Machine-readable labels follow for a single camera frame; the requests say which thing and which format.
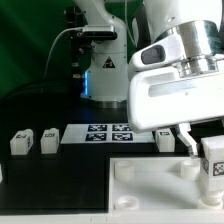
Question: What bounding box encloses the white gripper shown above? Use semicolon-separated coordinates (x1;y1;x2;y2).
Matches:
128;63;224;159

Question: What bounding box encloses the white square table top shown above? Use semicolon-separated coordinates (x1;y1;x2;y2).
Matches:
109;157;224;213

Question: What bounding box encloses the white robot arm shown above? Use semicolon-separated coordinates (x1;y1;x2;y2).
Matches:
74;0;224;158

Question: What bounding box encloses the white marker sheet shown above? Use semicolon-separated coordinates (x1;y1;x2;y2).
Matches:
61;123;154;144

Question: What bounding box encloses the white part left edge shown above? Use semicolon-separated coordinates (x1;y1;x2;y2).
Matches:
0;164;3;184

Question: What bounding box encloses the black cable bundle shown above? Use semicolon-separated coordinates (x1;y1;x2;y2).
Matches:
0;77;84;104

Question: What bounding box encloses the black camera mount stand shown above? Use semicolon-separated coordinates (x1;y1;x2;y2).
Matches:
63;6;91;80

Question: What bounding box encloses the grey camera on mount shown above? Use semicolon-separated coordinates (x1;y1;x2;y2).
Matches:
82;25;117;40

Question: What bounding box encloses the white camera cable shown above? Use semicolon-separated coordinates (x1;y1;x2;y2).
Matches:
43;27;84;79

